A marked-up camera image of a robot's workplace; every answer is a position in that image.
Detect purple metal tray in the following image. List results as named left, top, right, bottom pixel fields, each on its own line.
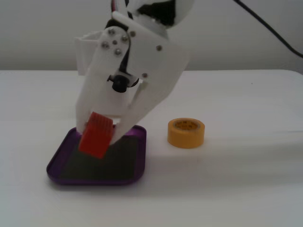
left=46, top=124, right=147, bottom=186

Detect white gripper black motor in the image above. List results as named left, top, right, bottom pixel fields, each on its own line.
left=76, top=10, right=190, bottom=144

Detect yellow tape roll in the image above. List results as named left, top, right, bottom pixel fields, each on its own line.
left=167, top=117, right=205, bottom=149

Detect red rectangular block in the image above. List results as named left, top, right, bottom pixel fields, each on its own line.
left=78, top=112, right=114, bottom=159

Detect white plastic pen holder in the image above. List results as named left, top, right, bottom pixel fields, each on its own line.
left=75, top=32, right=133, bottom=118

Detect black cable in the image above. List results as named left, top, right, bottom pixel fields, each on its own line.
left=232, top=0, right=303, bottom=58

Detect small black camera module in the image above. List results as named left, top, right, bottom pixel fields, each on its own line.
left=107, top=73, right=139, bottom=93

